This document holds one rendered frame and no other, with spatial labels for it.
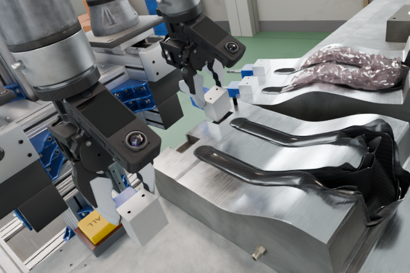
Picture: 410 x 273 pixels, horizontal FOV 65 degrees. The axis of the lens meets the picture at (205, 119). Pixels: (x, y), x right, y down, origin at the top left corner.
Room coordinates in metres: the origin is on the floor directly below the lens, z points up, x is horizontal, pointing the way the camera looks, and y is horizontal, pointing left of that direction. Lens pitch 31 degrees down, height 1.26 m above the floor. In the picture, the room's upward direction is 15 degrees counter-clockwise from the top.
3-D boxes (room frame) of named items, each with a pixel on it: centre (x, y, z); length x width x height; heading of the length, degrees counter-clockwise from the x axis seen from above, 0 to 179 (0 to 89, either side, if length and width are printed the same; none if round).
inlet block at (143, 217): (0.37, 0.15, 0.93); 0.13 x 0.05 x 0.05; 38
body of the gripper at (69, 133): (0.36, 0.14, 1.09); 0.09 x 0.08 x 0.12; 38
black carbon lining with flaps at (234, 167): (0.41, -0.12, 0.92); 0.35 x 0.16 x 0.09; 38
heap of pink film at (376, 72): (0.68, -0.35, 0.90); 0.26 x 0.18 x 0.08; 55
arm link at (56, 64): (0.35, 0.14, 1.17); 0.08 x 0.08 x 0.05
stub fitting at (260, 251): (0.29, -0.02, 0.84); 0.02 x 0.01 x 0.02; 128
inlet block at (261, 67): (0.87, -0.16, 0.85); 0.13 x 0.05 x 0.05; 55
